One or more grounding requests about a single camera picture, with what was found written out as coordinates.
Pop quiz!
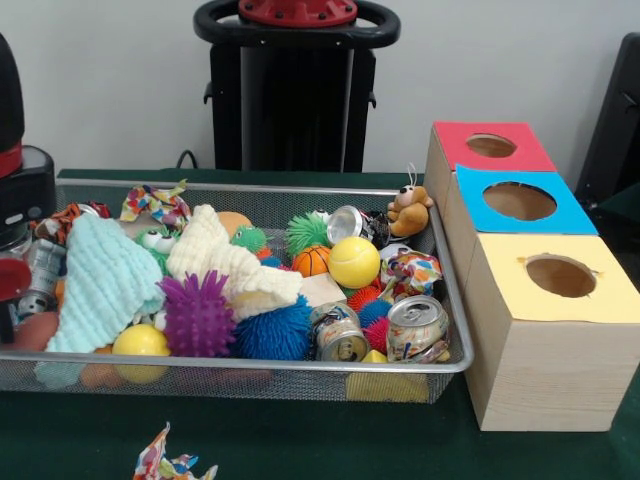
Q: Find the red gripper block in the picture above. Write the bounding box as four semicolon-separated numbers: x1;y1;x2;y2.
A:
0;255;33;345

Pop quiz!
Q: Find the mint green knitted cloth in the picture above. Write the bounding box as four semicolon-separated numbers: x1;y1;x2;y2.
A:
46;213;166;354

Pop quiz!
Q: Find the colourful polka dot cloth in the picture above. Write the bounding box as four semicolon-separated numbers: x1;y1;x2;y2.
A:
120;182;191;229

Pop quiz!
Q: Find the purple spiky ball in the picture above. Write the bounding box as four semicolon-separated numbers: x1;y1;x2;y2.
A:
158;270;238;359

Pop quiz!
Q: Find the colourful patchwork cloth scrap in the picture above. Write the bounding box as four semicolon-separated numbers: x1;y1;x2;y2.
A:
133;423;219;480

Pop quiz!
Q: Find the cream knitted cloth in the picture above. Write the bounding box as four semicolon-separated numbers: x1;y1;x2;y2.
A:
167;204;304;323

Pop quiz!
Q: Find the clear mesh bin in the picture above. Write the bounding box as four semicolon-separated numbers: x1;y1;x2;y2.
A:
0;178;476;404

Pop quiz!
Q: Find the wooden box with three holes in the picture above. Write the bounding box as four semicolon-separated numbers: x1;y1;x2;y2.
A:
422;121;640;433

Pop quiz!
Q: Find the small brown football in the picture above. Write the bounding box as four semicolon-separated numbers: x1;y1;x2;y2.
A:
14;311;61;352

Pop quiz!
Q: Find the grey plastic toy robot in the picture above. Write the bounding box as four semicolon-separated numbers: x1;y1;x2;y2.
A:
17;238;68;321

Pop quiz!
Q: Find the plain yellow ball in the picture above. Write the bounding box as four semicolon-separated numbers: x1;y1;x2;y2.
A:
112;323;173;384

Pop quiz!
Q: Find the green fuzzy toy with eyes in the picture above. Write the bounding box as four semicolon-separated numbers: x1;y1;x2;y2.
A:
287;212;333;256
138;227;181;266

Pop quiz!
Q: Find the small orange basketball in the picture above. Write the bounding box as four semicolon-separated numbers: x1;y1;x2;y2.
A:
293;245;333;279

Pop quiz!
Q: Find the dark green table cloth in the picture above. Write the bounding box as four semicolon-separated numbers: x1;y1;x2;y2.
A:
0;168;640;480

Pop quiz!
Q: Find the yellow tennis ball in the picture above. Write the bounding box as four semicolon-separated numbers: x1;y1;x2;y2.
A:
328;236;383;289

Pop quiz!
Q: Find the silver drink can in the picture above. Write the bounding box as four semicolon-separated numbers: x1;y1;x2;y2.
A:
388;295;452;363

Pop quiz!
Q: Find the black office chair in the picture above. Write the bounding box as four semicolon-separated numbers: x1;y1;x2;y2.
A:
575;33;640;226

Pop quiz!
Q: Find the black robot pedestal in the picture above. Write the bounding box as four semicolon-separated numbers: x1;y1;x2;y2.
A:
194;0;401;173

